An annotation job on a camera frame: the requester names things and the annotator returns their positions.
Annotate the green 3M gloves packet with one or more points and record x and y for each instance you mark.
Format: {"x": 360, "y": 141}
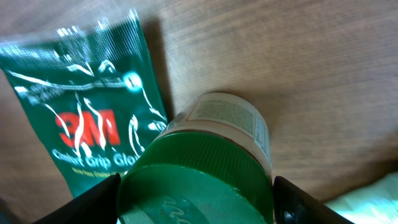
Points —
{"x": 90, "y": 95}

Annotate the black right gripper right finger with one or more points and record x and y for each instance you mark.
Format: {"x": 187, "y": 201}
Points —
{"x": 292, "y": 205}

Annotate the light blue tissue packet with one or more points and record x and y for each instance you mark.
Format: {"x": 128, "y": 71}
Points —
{"x": 372, "y": 204}

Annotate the green lid jar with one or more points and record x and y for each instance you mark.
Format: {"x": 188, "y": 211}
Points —
{"x": 211, "y": 164}

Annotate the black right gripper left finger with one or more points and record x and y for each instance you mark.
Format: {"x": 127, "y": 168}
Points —
{"x": 96, "y": 206}

